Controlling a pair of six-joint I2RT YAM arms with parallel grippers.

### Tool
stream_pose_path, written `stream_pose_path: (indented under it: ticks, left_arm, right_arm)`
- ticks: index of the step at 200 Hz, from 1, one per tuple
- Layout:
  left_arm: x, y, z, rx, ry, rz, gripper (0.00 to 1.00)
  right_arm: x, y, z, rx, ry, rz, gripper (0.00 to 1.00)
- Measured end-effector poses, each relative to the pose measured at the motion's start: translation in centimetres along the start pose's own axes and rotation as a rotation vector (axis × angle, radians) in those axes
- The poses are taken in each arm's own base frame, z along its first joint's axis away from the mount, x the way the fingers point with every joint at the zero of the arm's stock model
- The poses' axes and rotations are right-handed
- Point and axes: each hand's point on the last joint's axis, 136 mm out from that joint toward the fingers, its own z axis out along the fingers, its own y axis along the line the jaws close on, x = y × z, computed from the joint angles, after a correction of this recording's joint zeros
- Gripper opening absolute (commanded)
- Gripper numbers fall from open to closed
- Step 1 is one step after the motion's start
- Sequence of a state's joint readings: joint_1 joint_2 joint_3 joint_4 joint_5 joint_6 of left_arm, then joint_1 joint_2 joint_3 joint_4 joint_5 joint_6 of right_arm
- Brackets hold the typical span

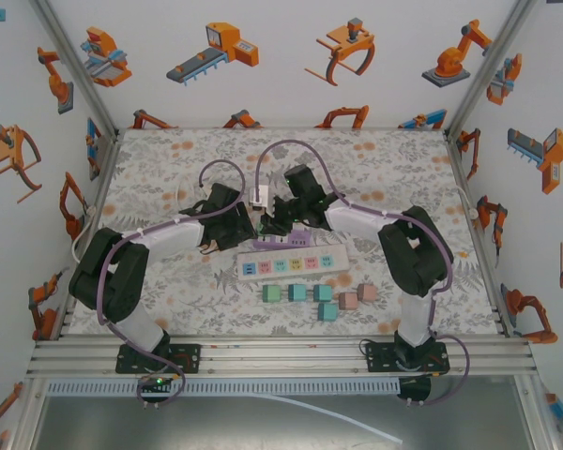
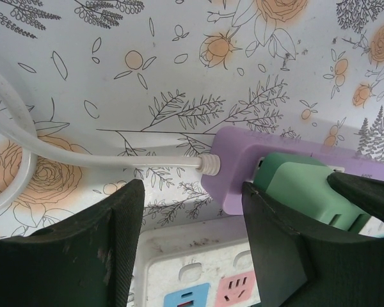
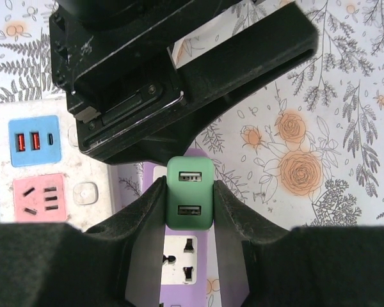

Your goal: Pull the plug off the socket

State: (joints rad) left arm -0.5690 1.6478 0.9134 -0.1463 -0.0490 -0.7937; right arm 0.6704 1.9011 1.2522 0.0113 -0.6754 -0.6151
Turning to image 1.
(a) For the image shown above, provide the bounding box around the black connector box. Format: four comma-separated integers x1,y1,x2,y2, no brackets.
396,377,433,407

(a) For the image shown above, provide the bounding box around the short purple power strip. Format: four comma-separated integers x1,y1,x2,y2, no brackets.
252,227,311,250

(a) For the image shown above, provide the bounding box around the floral table mat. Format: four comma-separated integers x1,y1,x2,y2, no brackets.
68,127,506,337

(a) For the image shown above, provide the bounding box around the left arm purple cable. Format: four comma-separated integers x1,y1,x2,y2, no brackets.
96,158,248,408

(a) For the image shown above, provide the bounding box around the circuit board with green light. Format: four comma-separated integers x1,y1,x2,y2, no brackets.
137,374,175,409

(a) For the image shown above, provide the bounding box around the white slotted cable duct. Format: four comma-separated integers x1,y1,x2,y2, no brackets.
44,378,402,398

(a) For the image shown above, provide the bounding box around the aluminium frame rail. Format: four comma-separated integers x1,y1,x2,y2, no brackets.
25,335,539,380

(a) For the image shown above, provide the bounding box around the long white power strip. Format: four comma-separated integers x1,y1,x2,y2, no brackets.
236,242,349,281

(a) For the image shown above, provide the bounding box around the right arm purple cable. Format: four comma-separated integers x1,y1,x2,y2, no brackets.
253,139,473,407

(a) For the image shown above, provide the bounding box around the aluminium frame post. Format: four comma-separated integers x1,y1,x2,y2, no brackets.
443,0,539,142
30,0,122,142

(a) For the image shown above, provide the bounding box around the translucent white tube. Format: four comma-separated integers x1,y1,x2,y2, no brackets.
252,392,404,446

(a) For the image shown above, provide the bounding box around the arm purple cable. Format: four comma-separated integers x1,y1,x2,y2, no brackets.
96,158,248,408
253,139,473,407

